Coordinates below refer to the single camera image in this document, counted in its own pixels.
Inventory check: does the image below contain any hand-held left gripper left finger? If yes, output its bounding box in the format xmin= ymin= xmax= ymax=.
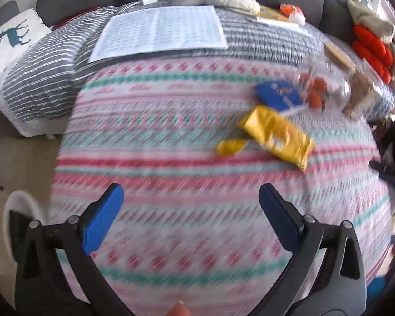
xmin=15 ymin=184 xmax=135 ymax=316

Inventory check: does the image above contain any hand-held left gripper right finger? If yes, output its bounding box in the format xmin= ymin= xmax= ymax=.
xmin=247 ymin=183 xmax=367 ymax=316

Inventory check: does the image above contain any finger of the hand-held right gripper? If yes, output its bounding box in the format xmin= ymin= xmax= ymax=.
xmin=369 ymin=161 xmax=395 ymax=190

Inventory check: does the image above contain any white plastic bucket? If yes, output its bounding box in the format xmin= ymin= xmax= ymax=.
xmin=3 ymin=190 xmax=53 ymax=260

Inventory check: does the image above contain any yellow snack packet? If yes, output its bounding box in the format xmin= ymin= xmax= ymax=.
xmin=237 ymin=105 xmax=317 ymax=172

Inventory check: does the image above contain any person's left hand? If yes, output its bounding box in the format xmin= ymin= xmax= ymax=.
xmin=168 ymin=301 xmax=190 ymax=316

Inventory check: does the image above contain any small yellow wrapper piece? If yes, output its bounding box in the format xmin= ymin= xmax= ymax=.
xmin=216 ymin=138 xmax=249 ymax=157

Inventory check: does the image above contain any orange ribbed cushion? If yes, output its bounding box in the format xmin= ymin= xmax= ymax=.
xmin=352 ymin=24 xmax=395 ymax=84

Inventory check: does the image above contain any clear bag of oranges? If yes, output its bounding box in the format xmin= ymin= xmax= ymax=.
xmin=296 ymin=56 xmax=353 ymax=114

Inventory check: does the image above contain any wooden lid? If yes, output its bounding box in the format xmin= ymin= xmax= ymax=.
xmin=324 ymin=42 xmax=356 ymax=71

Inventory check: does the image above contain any patterned red green tablecloth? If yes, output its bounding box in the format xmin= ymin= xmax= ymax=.
xmin=49 ymin=56 xmax=392 ymax=316

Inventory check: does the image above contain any blue plastic object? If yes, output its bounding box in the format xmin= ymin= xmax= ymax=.
xmin=367 ymin=276 xmax=387 ymax=298

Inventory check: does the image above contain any beige fleece blanket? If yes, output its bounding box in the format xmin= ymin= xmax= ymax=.
xmin=347 ymin=0 xmax=395 ymax=76

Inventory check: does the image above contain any blue snack packet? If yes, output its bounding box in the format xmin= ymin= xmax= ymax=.
xmin=255 ymin=80 xmax=308 ymax=112

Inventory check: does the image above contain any grey striped blanket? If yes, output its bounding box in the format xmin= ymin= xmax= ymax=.
xmin=0 ymin=5 xmax=395 ymax=129

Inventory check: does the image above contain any orange white packet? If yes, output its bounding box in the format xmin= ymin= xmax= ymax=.
xmin=280 ymin=4 xmax=306 ymax=25

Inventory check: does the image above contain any yellow booklet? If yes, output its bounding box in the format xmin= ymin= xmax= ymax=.
xmin=257 ymin=6 xmax=290 ymax=22

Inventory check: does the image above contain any white printed paper sheet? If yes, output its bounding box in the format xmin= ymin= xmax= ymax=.
xmin=88 ymin=6 xmax=229 ymax=64

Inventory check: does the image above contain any white deer pillow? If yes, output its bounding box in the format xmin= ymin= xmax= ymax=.
xmin=0 ymin=8 xmax=51 ymax=84

